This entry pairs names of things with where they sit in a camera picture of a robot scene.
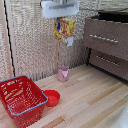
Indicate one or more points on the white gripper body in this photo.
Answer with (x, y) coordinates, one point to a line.
(60, 8)

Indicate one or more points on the yellow granola bar box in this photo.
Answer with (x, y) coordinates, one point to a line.
(64, 30)

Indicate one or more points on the brown drawer cabinet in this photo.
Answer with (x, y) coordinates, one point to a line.
(106, 43)

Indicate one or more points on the pink cup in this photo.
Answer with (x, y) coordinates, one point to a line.
(63, 73)

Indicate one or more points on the red plastic bowl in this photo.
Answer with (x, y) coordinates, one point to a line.
(52, 97)

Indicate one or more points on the red plastic shopping basket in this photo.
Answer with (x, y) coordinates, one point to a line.
(20, 100)

